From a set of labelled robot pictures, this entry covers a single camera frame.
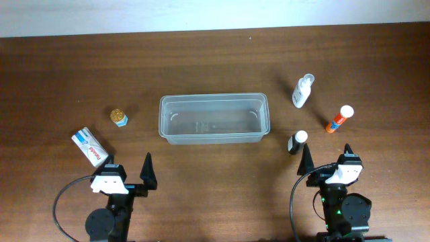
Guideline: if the dark bottle white cap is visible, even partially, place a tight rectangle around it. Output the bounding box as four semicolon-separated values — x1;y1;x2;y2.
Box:
288;130;308;155

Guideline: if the white medicine box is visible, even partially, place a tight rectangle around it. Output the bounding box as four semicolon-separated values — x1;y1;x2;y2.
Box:
71;127;108;168

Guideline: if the orange tube white cap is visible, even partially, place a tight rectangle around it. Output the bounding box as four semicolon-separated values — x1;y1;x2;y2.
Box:
325;105;354;133

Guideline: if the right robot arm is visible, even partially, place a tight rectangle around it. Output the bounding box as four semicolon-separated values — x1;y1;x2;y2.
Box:
297;144;372;241

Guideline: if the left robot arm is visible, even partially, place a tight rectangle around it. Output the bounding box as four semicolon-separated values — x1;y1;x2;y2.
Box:
85;153;158;241

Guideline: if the clear plastic container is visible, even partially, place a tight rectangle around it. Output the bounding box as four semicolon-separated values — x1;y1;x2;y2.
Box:
159;93;271;145

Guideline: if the small jar gold lid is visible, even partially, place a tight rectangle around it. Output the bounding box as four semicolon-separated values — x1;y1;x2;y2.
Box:
110;109;128;127

